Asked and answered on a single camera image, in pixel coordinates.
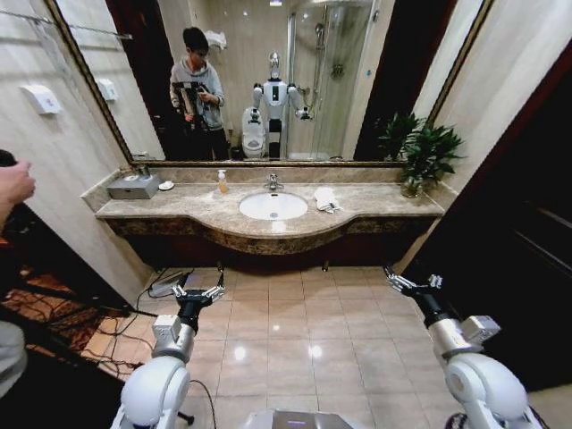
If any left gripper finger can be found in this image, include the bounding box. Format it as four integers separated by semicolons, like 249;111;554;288
171;271;189;299
203;266;226;302

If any marble vanity counter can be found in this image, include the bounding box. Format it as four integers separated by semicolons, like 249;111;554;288
80;165;460;274

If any white oval sink basin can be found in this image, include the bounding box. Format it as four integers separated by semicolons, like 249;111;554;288
238;190;310;222

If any white folded towel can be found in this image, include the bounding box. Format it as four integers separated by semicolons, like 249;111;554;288
312;186;343;214

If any flat white floor device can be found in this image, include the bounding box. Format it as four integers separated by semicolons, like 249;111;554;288
147;269;198;299

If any clear glass plant vase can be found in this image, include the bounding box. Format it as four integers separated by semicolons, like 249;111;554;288
400;175;425;199

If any dark wooden door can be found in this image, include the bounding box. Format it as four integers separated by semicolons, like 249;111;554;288
400;44;572;394

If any grey tissue box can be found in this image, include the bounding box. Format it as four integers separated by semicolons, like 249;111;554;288
105;173;162;201

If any green leafy plant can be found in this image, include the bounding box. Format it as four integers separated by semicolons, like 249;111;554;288
399;119;467;189

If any white robot front shell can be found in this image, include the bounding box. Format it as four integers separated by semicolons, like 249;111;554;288
247;408;355;429

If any person's leg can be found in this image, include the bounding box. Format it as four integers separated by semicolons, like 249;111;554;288
0;320;29;397

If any black floor cable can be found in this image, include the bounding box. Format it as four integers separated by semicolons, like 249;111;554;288
87;307;156;373
131;270;189;316

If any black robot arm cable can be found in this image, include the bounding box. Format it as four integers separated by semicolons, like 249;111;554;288
177;378;224;429

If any gold framed wall mirror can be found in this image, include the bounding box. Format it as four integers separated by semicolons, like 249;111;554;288
44;0;495;169

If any white wall paper dispenser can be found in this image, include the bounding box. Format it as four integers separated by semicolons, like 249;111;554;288
18;84;63;117

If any glass wall shelf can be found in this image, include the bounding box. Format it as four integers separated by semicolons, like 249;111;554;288
0;9;69;50

